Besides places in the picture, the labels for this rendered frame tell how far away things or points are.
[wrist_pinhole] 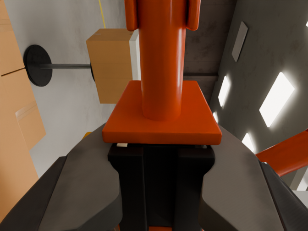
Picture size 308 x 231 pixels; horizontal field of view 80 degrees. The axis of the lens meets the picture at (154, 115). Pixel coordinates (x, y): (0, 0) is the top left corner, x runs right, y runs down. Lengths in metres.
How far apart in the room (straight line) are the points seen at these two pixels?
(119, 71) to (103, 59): 0.16
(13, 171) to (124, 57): 1.30
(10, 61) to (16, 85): 0.11
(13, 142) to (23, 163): 0.06
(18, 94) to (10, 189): 0.69
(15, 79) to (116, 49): 0.79
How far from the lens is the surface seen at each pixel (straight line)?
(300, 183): 3.30
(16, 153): 0.48
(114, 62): 1.65
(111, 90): 1.79
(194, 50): 9.19
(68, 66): 2.03
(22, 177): 0.50
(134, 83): 0.16
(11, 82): 1.08
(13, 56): 1.11
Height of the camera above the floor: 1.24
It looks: 3 degrees down
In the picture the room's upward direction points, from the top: 91 degrees clockwise
